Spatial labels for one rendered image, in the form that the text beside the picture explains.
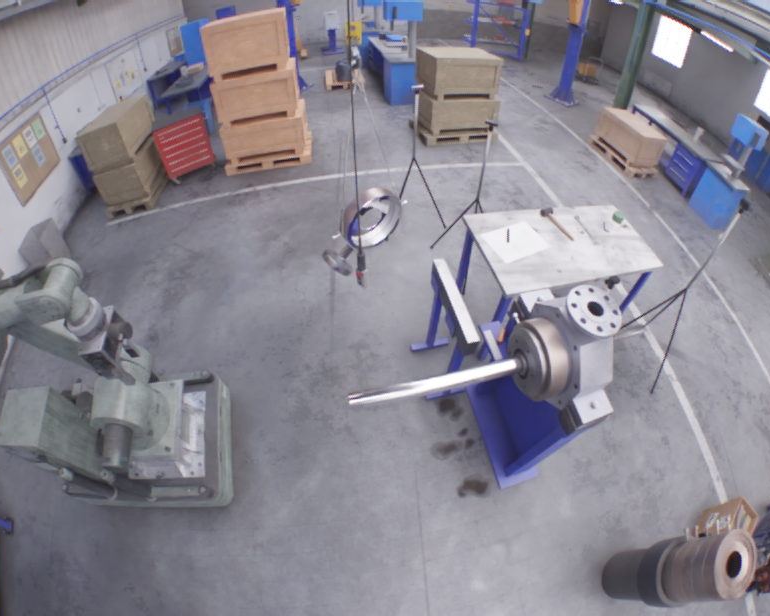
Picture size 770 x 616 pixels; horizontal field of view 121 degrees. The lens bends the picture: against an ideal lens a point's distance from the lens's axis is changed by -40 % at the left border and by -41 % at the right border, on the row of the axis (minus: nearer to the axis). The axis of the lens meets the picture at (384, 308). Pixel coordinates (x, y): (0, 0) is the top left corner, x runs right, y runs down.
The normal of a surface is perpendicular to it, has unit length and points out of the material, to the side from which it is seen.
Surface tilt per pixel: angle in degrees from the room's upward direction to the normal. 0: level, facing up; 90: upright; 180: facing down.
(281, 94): 90
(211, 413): 0
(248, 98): 90
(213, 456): 0
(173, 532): 0
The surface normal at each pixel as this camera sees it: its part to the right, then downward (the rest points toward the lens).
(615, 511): 0.00, -0.61
